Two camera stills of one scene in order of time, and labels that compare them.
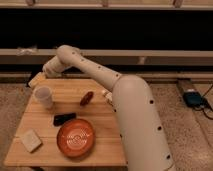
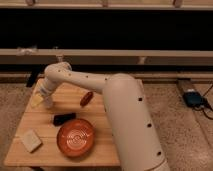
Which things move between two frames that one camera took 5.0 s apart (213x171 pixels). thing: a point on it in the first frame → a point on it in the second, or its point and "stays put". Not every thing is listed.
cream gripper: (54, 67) → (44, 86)
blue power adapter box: (193, 99) stays put
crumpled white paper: (26, 51) stays put
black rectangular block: (59, 119) stays put
